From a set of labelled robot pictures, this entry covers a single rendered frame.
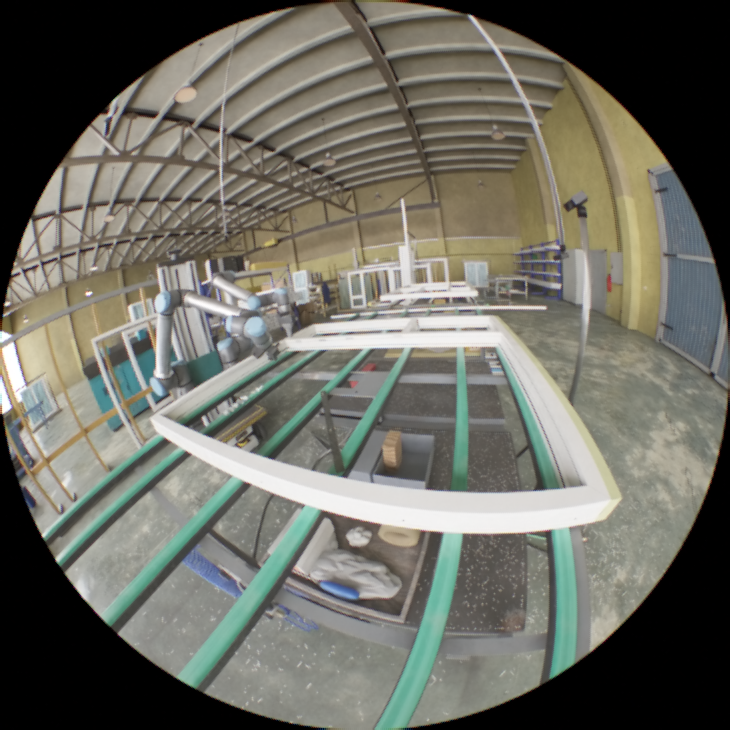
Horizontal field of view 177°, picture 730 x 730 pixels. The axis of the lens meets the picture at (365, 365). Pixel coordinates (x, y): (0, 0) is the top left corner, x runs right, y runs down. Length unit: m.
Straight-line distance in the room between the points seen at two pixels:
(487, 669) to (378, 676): 0.44
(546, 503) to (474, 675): 1.01
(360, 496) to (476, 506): 0.20
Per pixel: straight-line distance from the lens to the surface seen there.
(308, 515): 0.52
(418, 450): 0.98
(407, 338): 1.32
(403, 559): 0.72
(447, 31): 8.78
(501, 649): 0.47
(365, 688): 1.31
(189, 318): 2.19
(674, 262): 6.78
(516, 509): 0.43
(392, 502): 0.41
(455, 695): 1.33
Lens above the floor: 1.28
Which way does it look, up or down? 21 degrees down
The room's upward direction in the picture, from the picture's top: 8 degrees counter-clockwise
